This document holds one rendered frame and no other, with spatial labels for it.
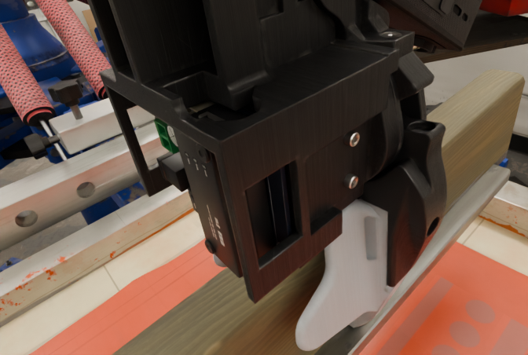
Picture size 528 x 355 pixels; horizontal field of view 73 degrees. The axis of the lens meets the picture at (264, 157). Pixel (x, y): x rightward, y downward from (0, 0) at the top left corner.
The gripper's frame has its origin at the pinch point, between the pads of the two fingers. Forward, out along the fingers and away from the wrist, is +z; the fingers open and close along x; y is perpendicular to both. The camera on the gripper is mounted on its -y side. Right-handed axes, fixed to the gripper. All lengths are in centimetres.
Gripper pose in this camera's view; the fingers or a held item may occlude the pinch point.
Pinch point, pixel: (332, 276)
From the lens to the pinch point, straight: 21.7
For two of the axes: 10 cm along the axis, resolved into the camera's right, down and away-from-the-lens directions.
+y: -7.5, 4.3, -4.9
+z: 1.2, 8.3, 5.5
